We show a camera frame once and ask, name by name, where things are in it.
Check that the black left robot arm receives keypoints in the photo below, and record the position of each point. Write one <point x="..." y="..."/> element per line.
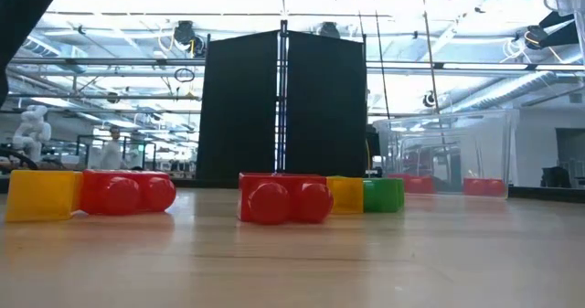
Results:
<point x="18" y="24"/>

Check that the black chair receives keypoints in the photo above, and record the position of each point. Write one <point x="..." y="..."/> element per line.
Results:
<point x="555" y="177"/>

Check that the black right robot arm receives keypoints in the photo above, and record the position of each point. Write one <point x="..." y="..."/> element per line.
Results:
<point x="555" y="29"/>

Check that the silver ventilation duct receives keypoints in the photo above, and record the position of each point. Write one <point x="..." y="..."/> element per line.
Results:
<point x="503" y="88"/>

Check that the person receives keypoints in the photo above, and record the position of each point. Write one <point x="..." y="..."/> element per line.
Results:
<point x="111" y="150"/>

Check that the black folding partition screen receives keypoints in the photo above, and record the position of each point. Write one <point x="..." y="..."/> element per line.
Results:
<point x="242" y="102"/>

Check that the yellow toy block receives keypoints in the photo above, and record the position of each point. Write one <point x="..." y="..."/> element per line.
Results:
<point x="41" y="196"/>
<point x="347" y="194"/>

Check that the green toy block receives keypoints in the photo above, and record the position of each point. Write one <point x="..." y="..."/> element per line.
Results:
<point x="384" y="194"/>

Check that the white humanoid robot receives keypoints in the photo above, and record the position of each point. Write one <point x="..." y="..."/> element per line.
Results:
<point x="32" y="132"/>

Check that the clear plastic bin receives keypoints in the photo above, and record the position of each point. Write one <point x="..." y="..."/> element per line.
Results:
<point x="480" y="152"/>

